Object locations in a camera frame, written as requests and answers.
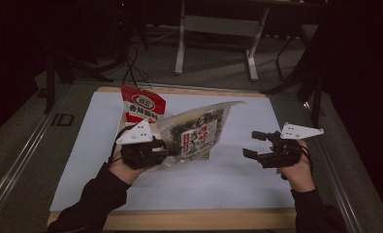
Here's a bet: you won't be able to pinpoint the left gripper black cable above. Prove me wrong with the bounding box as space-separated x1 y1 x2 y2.
107 123 139 167

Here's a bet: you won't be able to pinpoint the black floor cables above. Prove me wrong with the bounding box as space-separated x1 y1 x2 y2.
120 41 153 89

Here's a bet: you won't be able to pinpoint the grey metal floor rail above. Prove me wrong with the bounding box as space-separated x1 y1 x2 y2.
0 83 71 225
303 102 364 233

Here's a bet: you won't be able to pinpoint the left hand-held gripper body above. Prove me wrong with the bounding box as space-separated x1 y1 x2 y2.
115 118 170 171

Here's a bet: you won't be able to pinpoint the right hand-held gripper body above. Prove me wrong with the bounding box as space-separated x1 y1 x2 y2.
258 121 325 170

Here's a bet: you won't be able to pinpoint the red seasoning packet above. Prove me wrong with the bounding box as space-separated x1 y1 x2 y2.
119 84 167 125

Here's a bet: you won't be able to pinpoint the clear seaweed packet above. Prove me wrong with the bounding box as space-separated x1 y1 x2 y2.
155 100 246 169

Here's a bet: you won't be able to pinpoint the black chair frame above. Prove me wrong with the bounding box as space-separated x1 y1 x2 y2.
261 18 330 132

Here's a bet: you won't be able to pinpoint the person's right hand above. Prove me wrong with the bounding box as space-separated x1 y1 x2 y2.
275 139 317 193

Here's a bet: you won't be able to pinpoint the person's left hand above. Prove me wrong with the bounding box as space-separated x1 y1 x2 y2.
108 157 158 186

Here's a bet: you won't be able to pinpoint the black metal stand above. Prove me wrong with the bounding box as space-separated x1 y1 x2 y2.
43 48 114 115

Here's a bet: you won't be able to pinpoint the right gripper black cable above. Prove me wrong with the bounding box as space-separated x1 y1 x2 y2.
295 144 315 174

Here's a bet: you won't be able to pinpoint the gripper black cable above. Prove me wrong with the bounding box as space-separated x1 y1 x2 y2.
107 123 139 167
295 144 315 174

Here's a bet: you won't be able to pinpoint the pale blue table mat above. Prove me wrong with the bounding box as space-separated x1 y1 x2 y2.
48 91 299 213

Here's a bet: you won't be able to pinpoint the white metal stand frame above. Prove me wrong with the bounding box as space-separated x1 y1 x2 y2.
174 0 271 83

